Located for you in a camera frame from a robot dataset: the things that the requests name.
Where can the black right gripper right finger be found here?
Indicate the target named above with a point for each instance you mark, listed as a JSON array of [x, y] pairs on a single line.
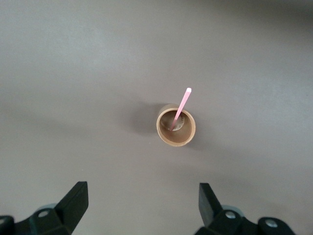
[[210, 210]]

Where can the pink chopstick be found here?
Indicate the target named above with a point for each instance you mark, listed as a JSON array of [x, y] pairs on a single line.
[[182, 104]]

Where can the brown wooden cup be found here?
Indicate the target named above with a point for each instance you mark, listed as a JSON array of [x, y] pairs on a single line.
[[176, 141]]

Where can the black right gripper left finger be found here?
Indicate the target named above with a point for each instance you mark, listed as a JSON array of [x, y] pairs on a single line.
[[66, 208]]

